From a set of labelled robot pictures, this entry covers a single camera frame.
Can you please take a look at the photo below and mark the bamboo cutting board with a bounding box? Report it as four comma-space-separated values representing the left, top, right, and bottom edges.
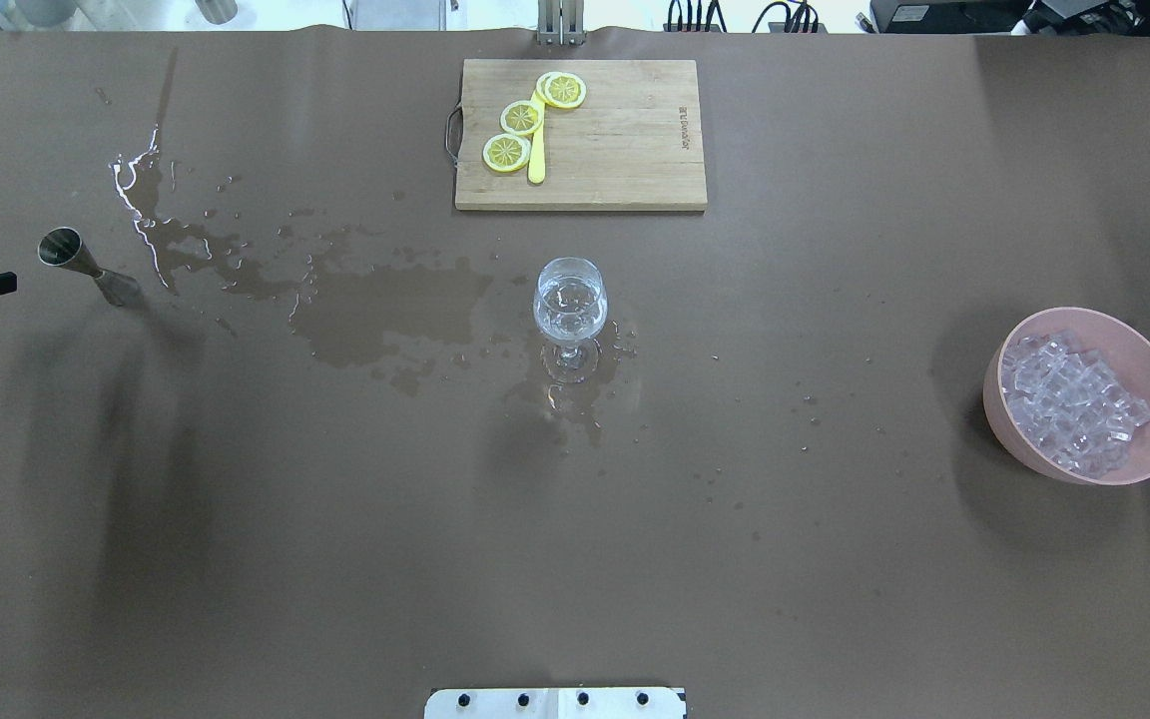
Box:
453, 59, 708, 213

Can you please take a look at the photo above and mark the lemon slice far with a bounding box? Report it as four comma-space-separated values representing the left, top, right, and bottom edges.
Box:
482, 133, 531, 174

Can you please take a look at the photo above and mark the pink bowl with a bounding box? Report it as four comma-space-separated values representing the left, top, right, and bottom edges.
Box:
982, 307, 1150, 485

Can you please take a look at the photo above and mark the aluminium frame post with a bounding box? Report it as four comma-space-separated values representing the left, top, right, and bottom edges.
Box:
535, 0, 587, 47

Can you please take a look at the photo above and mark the yellow plastic knife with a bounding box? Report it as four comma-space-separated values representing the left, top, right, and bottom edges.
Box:
526, 90, 547, 186

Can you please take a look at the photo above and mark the steel jigger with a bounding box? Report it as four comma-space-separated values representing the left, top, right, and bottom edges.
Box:
37, 227, 143, 307

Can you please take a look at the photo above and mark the lemon slice middle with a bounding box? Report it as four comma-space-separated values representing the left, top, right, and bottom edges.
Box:
499, 99, 546, 138

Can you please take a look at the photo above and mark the lemon slice near edge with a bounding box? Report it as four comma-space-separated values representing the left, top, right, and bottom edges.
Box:
535, 70, 588, 110

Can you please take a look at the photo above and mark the clear wine glass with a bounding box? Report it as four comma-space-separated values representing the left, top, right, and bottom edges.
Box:
531, 258, 610, 385

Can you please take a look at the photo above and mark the clear ice cubes pile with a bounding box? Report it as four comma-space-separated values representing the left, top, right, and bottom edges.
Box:
999, 329, 1150, 479

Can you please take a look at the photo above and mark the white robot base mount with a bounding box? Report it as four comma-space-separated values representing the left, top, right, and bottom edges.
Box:
423, 686, 690, 718

